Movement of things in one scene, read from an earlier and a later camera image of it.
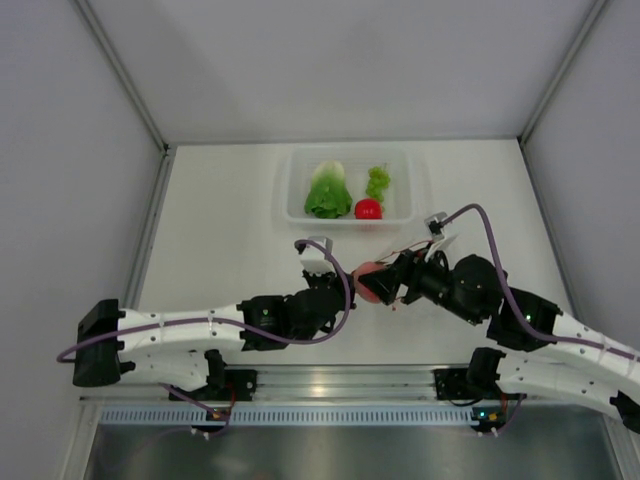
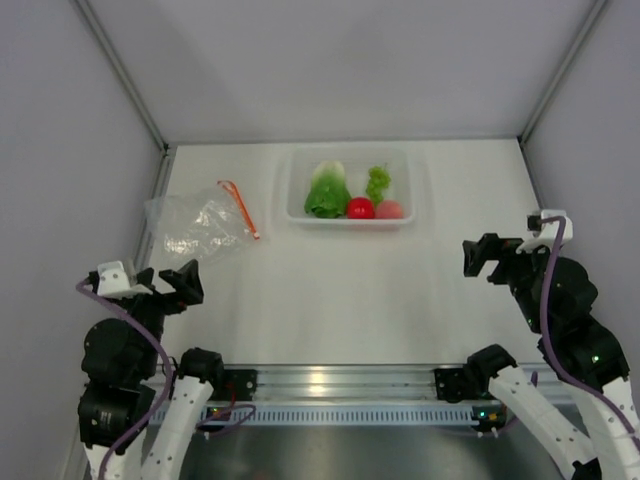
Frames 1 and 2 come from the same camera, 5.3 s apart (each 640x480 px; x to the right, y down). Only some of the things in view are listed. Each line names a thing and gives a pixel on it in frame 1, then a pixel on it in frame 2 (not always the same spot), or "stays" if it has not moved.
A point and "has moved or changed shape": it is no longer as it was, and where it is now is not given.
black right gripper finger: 385,283 to 475,254
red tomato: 369,209 has moved or changed shape
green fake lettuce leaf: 328,196 stays
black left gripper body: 344,292 to 161,298
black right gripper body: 403,278 to 500,261
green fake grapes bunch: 378,182 stays
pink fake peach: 361,271 to 388,209
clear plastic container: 301,161 stays
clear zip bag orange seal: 363,268 to 209,224
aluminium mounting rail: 324,385 stays
